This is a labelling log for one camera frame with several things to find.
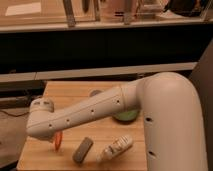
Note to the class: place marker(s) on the red pepper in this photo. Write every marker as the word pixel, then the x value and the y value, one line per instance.
pixel 58 140

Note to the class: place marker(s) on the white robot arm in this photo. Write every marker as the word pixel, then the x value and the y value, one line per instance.
pixel 173 120

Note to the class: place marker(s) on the green bowl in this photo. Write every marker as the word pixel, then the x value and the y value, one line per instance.
pixel 127 116

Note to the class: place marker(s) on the white plastic bottle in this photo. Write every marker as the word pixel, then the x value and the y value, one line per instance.
pixel 119 146

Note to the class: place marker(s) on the grey stone block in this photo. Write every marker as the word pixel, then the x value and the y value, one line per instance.
pixel 82 150

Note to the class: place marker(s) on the white paper sheet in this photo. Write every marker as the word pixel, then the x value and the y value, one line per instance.
pixel 22 9

